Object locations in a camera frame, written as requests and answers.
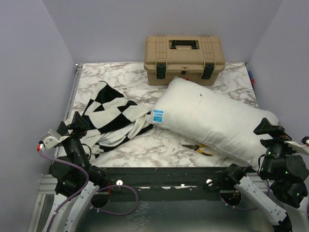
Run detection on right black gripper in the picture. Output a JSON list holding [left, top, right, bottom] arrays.
[[253, 116, 306, 174]]

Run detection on black white checkered pillowcase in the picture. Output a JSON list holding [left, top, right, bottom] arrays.
[[80, 81, 153, 158]]

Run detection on white pillow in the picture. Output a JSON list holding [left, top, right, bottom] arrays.
[[146, 77, 279, 169]]

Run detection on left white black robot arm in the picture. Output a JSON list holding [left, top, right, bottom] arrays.
[[37, 112, 107, 232]]

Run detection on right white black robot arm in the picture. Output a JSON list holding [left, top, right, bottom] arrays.
[[222, 117, 309, 232]]

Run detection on blue red object at edge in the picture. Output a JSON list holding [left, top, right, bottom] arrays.
[[248, 71, 255, 89]]

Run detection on yellow black pliers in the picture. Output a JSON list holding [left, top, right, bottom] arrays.
[[182, 145, 213, 156]]

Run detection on tan plastic toolbox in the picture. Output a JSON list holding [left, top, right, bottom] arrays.
[[144, 36, 225, 86]]

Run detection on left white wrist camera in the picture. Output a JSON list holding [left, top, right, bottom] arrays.
[[37, 129, 69, 151]]

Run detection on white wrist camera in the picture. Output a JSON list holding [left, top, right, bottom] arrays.
[[37, 129, 69, 151], [285, 136, 309, 156]]

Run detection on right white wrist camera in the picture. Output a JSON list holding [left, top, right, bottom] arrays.
[[285, 136, 309, 156]]

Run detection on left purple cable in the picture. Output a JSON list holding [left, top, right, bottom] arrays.
[[38, 148, 140, 232]]

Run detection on black metal base rail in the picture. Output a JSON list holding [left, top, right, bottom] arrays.
[[89, 167, 234, 204]]

